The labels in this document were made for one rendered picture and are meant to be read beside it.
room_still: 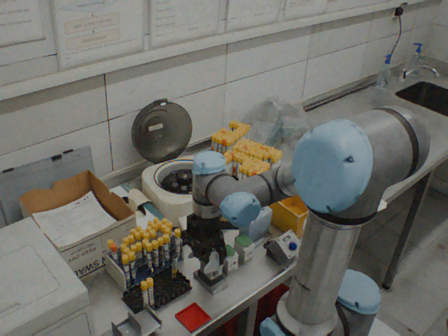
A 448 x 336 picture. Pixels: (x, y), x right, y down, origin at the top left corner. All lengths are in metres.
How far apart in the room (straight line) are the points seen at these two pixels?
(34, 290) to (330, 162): 0.59
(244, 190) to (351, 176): 0.41
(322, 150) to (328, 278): 0.24
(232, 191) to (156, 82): 0.73
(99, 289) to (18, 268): 0.38
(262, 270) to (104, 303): 0.45
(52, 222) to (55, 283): 0.54
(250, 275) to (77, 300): 0.58
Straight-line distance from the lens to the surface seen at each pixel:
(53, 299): 0.89
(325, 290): 0.78
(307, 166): 0.62
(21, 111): 1.38
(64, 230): 1.39
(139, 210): 1.46
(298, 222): 1.40
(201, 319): 1.20
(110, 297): 1.27
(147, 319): 1.16
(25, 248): 1.00
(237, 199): 0.93
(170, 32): 1.55
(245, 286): 1.29
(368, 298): 0.96
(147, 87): 1.57
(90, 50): 1.41
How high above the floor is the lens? 1.83
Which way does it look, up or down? 33 degrees down
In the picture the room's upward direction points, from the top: 3 degrees clockwise
